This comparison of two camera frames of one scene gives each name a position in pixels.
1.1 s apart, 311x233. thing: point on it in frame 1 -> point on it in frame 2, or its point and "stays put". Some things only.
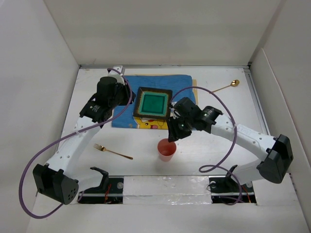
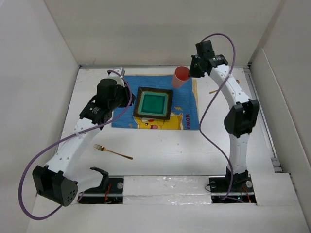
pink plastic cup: (166, 149) -> (181, 74)
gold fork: (103, 149) stays put
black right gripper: (174, 135) -> (193, 73)
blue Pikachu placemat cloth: (122, 116) stays put
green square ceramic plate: (153, 103) stays put
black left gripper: (126, 90) stays put
